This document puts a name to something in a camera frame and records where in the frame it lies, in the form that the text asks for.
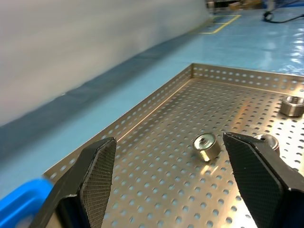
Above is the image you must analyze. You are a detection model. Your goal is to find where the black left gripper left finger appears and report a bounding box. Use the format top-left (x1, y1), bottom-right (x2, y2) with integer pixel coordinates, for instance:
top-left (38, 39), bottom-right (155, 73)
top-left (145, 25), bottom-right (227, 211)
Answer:
top-left (28, 136), bottom-right (117, 228)

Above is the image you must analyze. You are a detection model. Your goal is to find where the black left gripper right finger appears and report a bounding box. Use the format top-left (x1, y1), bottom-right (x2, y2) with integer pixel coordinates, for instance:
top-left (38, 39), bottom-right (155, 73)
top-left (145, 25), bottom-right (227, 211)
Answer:
top-left (222, 132), bottom-right (304, 228)

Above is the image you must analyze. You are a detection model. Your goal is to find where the blue plastic tray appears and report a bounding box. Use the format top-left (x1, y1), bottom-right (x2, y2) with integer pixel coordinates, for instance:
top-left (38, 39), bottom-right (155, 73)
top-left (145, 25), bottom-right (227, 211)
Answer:
top-left (0, 178), bottom-right (54, 228)

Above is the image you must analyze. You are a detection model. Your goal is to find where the perforated steel tray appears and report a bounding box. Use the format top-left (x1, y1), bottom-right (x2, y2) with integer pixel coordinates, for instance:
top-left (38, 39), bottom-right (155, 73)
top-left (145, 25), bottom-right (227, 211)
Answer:
top-left (42, 63), bottom-right (304, 228)

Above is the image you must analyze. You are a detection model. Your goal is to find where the metal roller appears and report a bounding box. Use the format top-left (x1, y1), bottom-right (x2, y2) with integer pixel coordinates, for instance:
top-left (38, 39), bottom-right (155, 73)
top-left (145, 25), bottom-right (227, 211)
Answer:
top-left (193, 133), bottom-right (221, 162)
top-left (253, 133), bottom-right (280, 155)

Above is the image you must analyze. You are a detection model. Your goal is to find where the silver threaded metal nut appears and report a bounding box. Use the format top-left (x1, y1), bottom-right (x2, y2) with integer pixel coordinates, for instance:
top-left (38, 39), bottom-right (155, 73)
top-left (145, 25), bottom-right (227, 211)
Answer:
top-left (279, 95), bottom-right (304, 117)

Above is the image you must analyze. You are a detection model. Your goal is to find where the black cable on floor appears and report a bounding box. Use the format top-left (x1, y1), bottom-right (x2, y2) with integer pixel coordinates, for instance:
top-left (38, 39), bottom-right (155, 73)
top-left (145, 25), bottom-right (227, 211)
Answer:
top-left (262, 9), bottom-right (304, 24)

